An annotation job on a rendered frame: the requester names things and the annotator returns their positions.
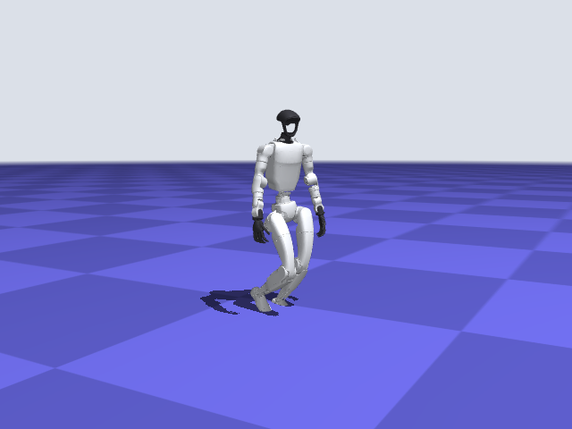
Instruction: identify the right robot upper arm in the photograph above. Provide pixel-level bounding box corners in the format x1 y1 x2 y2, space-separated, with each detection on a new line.
253 144 274 189

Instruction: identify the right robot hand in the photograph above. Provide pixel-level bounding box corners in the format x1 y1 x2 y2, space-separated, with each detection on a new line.
252 209 270 243

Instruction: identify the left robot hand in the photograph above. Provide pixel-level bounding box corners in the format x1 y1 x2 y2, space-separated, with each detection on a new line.
315 206 325 237

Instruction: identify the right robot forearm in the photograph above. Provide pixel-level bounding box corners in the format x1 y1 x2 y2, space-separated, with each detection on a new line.
251 176 264 217

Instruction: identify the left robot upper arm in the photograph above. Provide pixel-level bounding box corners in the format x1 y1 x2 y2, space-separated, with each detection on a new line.
302 144 317 186

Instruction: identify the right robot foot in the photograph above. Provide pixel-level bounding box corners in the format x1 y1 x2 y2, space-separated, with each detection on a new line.
250 287 272 312

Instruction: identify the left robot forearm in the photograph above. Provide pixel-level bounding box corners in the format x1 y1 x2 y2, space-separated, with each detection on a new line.
308 177 324 213

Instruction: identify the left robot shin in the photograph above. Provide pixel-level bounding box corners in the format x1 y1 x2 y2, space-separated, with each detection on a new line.
276 269 307 302

